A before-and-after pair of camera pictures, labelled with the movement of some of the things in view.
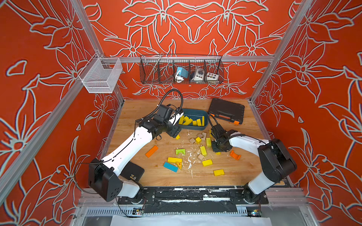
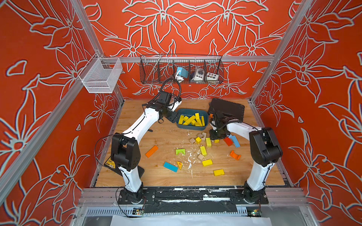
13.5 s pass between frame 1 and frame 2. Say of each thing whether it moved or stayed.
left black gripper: moved
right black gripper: moved
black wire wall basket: stayed
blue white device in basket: stayed
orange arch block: stayed
